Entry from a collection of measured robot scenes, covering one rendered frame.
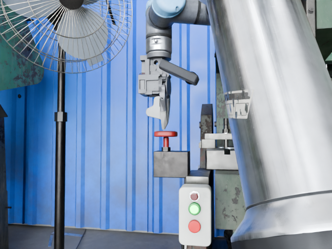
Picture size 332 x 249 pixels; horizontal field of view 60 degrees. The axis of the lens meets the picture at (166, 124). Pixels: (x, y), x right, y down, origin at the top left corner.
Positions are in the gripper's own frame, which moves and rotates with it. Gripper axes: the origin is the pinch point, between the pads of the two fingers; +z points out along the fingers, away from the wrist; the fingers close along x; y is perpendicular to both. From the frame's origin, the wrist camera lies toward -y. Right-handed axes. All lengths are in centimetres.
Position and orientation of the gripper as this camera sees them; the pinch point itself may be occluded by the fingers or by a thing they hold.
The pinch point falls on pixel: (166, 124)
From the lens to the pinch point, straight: 81.1
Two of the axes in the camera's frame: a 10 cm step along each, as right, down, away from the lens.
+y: -9.8, 0.1, 1.8
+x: -1.8, -0.4, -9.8
